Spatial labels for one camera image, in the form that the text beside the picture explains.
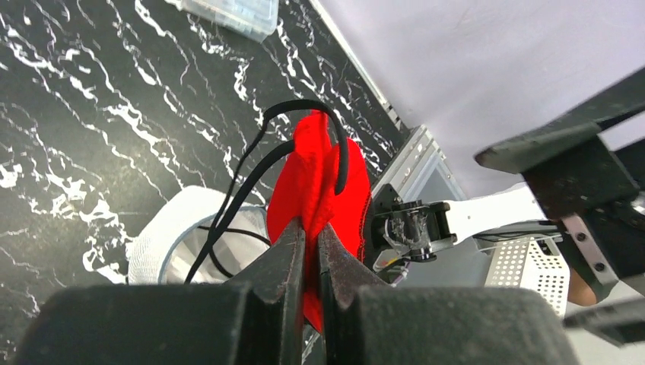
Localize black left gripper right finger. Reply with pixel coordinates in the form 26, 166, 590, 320
318, 226, 578, 364

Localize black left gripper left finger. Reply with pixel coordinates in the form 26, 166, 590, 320
14, 220, 305, 364

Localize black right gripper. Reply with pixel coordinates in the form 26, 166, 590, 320
473, 65, 645, 348

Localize black bra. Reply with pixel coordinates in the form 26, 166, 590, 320
184, 99, 349, 284

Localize bright red bra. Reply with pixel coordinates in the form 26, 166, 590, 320
267, 111, 371, 331

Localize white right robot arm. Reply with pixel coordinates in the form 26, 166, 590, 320
363, 70, 644, 346

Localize clear plastic parts box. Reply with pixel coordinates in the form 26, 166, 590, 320
167, 0, 279, 43

